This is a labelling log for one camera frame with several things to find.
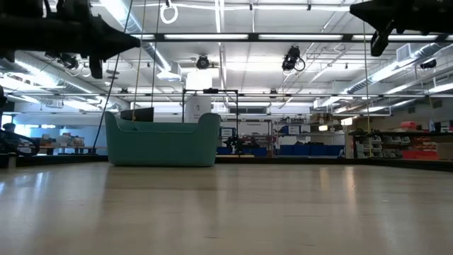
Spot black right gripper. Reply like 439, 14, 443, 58
349, 0, 443, 57

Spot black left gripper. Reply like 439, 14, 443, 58
35, 16, 142, 79

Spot black monitor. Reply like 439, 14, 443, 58
120, 106, 155, 123

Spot black shelf rack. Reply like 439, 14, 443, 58
348, 120, 453, 160

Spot white column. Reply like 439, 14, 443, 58
184, 70, 214, 123

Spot teal plastic bin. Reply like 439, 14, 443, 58
103, 110, 222, 168

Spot person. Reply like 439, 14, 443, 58
1, 122, 18, 142

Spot black overhead light bar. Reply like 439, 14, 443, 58
130, 32, 453, 44

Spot red storage bins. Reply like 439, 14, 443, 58
401, 135, 440, 161

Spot black equipment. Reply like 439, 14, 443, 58
224, 135, 261, 154

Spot black hanging cable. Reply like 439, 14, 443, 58
92, 0, 134, 154

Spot white hanging ring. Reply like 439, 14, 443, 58
159, 1, 179, 26

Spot black overhead camera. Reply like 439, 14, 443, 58
281, 45, 306, 72

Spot round black ceiling camera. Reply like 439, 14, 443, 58
195, 54, 211, 70

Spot black metal frame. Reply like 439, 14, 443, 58
181, 87, 240, 143

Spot black table frame rail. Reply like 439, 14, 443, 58
0, 153, 453, 173

